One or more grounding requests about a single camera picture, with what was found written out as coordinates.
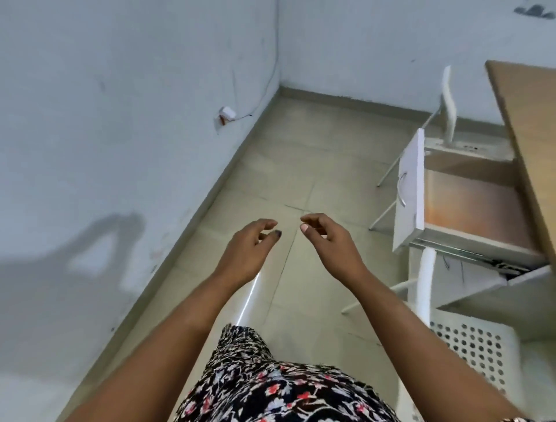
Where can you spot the black floral garment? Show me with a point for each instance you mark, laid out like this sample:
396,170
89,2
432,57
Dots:
269,382

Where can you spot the wooden table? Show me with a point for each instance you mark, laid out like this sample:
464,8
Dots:
530,130

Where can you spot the person's right hand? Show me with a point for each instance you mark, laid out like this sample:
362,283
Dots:
334,248

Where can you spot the person's left forearm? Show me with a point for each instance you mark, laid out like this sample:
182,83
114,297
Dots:
152,361

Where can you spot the white wall junction box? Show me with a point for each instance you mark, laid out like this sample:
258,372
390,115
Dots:
226,116

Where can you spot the person's left hand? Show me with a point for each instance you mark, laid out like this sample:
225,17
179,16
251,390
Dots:
245,256

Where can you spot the white perforated plastic chair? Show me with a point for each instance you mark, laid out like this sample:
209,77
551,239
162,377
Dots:
478,348
447,113

